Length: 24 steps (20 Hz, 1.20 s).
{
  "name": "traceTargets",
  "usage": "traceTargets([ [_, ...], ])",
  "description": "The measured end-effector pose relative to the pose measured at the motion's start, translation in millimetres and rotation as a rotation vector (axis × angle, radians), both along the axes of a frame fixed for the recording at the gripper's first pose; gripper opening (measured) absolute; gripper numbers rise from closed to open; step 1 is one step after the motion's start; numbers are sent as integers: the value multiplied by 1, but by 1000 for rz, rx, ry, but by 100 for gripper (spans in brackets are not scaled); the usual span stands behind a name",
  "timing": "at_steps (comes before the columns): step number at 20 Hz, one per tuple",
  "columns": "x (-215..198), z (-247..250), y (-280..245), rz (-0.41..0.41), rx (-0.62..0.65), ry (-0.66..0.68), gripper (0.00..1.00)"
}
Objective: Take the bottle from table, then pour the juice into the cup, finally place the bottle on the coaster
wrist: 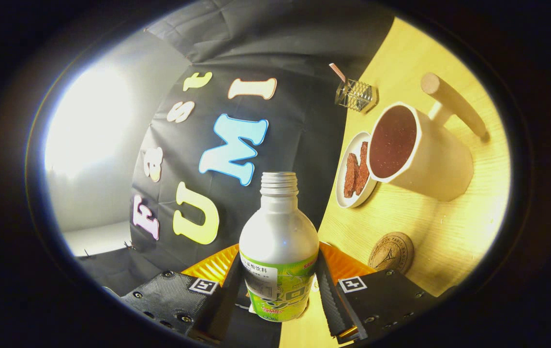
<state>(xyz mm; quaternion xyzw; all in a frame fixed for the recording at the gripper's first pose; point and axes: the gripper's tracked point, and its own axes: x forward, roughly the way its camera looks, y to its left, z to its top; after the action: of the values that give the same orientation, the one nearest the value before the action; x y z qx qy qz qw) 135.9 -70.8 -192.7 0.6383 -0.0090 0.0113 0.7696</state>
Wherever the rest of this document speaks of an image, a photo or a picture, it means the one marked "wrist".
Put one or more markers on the black backdrop cloth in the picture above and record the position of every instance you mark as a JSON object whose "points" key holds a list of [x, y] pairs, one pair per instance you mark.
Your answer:
{"points": [[299, 130]]}

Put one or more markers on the silver bottle green label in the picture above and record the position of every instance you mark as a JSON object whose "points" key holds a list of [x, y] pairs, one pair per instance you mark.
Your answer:
{"points": [[277, 241]]}

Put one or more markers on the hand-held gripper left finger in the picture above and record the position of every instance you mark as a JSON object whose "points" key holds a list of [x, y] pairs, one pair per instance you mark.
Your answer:
{"points": [[222, 309]]}

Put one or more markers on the pink striped straw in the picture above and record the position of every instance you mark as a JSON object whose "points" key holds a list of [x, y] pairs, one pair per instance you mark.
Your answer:
{"points": [[337, 72]]}

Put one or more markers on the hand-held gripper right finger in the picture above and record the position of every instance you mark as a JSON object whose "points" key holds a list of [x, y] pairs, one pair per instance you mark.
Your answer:
{"points": [[329, 304]]}

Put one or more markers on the round wooden coaster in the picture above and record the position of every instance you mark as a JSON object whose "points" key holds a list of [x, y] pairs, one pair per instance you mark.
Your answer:
{"points": [[391, 253]]}

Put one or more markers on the brown meat piece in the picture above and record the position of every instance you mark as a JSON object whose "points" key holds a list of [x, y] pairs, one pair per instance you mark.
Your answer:
{"points": [[362, 169], [350, 176]]}

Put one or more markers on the wooden table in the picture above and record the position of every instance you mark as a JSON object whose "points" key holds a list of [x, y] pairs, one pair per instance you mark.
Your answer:
{"points": [[439, 232]]}

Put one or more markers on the white round plate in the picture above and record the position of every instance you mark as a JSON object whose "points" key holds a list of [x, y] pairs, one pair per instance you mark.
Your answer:
{"points": [[343, 191]]}

